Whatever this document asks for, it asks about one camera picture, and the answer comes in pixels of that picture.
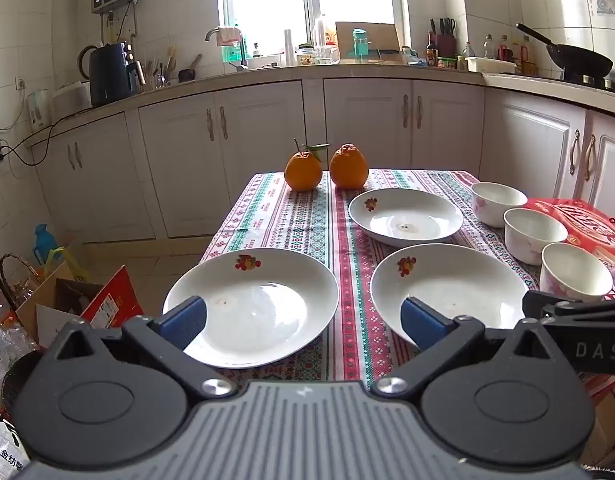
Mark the teal water bottle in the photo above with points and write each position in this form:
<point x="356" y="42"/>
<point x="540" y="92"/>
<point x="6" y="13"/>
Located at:
<point x="360" y="42"/>

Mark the pink cloth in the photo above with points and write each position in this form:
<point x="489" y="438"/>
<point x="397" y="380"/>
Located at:
<point x="229" y="35"/>

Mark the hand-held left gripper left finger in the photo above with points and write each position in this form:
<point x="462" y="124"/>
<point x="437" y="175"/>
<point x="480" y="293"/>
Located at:
<point x="183" y="321"/>

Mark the gas stove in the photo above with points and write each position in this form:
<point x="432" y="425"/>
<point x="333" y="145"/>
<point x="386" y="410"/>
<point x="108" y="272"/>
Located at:
<point x="592" y="81"/>

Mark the dark blue air fryer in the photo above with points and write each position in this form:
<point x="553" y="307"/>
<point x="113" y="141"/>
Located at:
<point x="112" y="75"/>

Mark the clear plastic bags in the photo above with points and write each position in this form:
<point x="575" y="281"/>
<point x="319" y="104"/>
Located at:
<point x="7" y="330"/>

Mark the amber seasoning bottle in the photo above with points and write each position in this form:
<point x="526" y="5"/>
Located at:
<point x="524" y="51"/>

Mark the orange with stem and leaf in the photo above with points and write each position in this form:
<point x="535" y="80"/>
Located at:
<point x="302" y="172"/>

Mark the knife block with knives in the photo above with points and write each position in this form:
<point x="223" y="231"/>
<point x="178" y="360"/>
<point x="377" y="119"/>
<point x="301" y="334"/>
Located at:
<point x="445" y="42"/>

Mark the glass jar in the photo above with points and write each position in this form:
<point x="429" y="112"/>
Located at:
<point x="305" y="55"/>

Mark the dark sauce bottle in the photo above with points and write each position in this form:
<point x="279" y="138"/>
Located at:
<point x="431" y="52"/>

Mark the glass pitcher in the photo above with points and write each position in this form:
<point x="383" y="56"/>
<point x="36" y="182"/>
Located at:
<point x="327" y="55"/>

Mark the dark mortar with pestle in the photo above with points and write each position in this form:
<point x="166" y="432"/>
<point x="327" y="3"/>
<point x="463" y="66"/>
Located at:
<point x="188" y="74"/>

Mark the white plastic tray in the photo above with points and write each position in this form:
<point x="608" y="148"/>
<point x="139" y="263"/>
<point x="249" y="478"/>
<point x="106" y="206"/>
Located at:
<point x="490" y="65"/>

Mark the white electric kettle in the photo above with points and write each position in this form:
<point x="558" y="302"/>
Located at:
<point x="39" y="110"/>

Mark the cardboard sheet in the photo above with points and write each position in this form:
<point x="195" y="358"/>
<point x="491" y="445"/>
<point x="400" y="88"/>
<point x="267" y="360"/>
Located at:
<point x="382" y="35"/>

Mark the metal faucet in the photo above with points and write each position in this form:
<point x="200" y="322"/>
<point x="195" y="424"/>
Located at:
<point x="242" y="55"/>

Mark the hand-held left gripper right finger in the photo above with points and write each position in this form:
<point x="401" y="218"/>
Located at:
<point x="421" y="324"/>

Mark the white printed bag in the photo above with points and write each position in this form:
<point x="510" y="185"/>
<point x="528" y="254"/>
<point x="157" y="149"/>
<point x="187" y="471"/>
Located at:
<point x="2" y="445"/>

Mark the red printed box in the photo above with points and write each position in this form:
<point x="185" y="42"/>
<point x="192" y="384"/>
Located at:
<point x="587" y="220"/>

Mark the blue plastic bottle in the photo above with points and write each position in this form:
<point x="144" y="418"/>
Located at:
<point x="45" y="242"/>

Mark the utensil holder with chopsticks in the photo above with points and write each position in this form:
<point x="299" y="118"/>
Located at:
<point x="155" y="77"/>

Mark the black wok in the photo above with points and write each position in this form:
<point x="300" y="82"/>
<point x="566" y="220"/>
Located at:
<point x="582" y="60"/>

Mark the patterned red green tablecloth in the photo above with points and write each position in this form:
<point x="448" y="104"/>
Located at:
<point x="297" y="220"/>

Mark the small clear bottle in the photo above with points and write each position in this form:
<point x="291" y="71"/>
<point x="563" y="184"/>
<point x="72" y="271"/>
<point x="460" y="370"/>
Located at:
<point x="468" y="51"/>

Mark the white plate with flower print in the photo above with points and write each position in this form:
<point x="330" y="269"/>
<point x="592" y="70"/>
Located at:
<point x="267" y="310"/>
<point x="462" y="280"/>
<point x="407" y="215"/>

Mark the clear seasoning bottle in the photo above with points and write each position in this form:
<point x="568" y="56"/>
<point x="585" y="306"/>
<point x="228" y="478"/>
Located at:
<point x="488" y="47"/>

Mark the white stack of cups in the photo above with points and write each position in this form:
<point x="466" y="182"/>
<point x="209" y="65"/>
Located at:
<point x="288" y="47"/>

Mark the open cardboard box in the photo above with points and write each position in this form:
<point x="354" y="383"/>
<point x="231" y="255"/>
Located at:
<point x="107" y="305"/>

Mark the white kitchen cabinets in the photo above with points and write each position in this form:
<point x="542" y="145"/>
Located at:
<point x="267" y="160"/>

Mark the wicker basket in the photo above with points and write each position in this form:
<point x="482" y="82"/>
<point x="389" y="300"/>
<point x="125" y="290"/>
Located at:
<point x="17" y="270"/>

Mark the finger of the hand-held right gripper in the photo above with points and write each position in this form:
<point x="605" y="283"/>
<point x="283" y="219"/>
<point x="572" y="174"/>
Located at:
<point x="562" y="310"/>

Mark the bumpy orange without leaf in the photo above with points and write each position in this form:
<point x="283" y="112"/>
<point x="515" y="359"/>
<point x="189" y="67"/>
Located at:
<point x="348" y="167"/>

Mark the large clear plastic bottle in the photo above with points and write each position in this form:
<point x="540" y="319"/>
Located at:
<point x="321" y="30"/>

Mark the white bowl with pink flowers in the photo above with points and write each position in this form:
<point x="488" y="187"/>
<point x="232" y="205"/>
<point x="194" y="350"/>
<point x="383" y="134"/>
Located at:
<point x="572" y="272"/>
<point x="527" y="240"/>
<point x="492" y="205"/>

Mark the kitchen window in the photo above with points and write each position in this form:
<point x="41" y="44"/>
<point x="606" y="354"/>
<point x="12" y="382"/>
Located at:
<point x="267" y="0"/>

